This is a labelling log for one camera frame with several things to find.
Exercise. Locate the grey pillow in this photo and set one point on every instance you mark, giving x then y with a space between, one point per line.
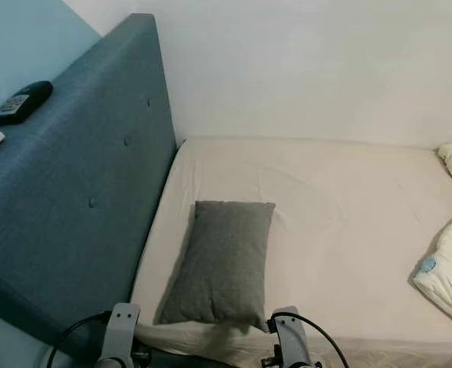
222 264

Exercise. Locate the cream sheeted mattress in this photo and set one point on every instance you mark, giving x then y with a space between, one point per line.
348 230

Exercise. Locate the black remote control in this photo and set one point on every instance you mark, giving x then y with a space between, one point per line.
22 102

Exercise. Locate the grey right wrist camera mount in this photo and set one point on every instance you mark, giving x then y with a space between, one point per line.
291 341

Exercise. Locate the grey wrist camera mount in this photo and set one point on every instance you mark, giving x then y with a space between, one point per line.
122 333
291 341

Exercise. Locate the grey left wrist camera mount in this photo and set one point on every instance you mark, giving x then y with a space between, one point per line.
122 333

